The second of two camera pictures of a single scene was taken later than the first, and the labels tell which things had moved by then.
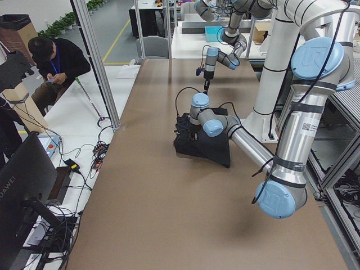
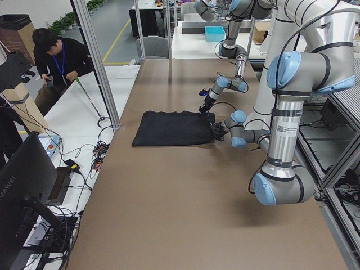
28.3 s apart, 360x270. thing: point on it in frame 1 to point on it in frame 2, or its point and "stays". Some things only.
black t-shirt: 190,140 to 162,128
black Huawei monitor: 28,176 stays
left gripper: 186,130 to 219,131
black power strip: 99,150 stays
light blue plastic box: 214,34 stays
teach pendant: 50,143 stays
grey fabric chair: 153,46 stays
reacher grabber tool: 101,118 stays
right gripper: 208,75 to 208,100
